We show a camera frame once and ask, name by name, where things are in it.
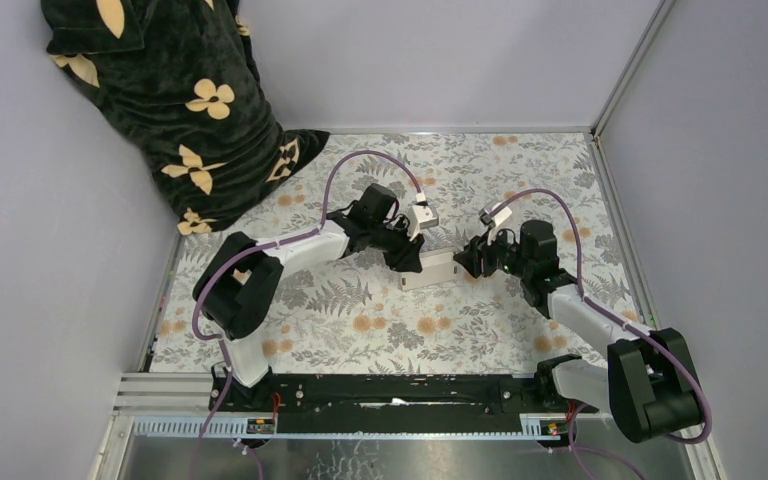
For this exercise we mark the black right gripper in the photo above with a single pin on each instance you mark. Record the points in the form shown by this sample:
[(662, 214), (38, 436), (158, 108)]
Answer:
[(480, 248)]

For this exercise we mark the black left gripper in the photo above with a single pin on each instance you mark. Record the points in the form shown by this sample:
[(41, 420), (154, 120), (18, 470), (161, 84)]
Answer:
[(404, 258)]

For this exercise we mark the white cardboard paper box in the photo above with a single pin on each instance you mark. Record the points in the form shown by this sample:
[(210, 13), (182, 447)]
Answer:
[(438, 267)]

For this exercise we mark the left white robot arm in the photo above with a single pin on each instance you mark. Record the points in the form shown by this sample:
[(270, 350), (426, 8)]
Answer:
[(238, 287)]

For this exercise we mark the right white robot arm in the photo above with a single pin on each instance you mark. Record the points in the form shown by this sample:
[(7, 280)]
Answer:
[(649, 385)]

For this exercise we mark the floral patterned table cloth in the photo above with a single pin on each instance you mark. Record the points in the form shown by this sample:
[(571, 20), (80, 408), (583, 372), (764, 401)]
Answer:
[(350, 316)]

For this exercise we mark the black floral plush blanket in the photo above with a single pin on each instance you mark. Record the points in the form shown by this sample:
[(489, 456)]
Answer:
[(178, 79)]

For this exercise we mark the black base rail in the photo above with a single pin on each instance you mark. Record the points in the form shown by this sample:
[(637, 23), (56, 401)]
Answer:
[(315, 392)]

